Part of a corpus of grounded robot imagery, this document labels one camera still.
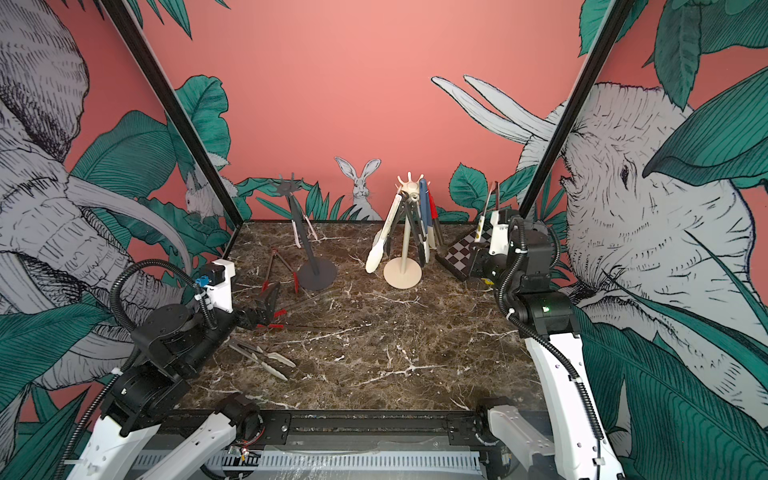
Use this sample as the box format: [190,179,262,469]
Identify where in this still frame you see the black steel tongs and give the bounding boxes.
[401,198,427,267]

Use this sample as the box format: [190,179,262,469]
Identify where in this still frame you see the pink tongs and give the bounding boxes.
[291,209,320,248]

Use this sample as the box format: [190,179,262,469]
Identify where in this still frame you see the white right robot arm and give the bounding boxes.
[477,215,625,479]

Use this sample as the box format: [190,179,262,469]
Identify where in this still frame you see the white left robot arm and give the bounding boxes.
[62,304,273,479]

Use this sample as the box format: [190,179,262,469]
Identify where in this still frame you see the cream tipped tongs near left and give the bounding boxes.
[226,338,297,381]

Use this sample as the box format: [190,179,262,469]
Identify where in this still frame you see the cream utensil rack stand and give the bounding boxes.
[384,173,423,290]

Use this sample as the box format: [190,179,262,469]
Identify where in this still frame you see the grey utensil rack stand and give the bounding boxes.
[276,175,338,291]

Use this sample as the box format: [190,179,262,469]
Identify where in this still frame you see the black white chessboard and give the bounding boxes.
[437,240,481,281]

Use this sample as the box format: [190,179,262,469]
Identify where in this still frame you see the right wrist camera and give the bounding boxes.
[489,209,509,256]

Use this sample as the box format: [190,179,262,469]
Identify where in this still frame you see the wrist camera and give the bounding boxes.
[193,259,235,313]
[489,209,509,256]

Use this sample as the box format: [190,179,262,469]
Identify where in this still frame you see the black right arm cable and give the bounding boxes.
[497,218,607,445]

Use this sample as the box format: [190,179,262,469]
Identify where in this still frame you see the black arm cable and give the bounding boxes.
[497,218,607,445]
[53,259,211,480]

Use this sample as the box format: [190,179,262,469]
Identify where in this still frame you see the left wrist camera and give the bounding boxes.
[193,259,235,313]

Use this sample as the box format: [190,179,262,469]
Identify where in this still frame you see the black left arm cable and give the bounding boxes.
[53,259,211,480]

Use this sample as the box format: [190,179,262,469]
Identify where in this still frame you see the white cable duct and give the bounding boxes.
[205,450,484,475]

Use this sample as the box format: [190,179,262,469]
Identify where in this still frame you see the black front rail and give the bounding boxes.
[231,409,499,449]

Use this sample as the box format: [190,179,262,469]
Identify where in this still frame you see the black enclosure frame post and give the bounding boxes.
[519,0,634,218]

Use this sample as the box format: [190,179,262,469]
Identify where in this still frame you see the left black frame post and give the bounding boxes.
[101,0,244,228]

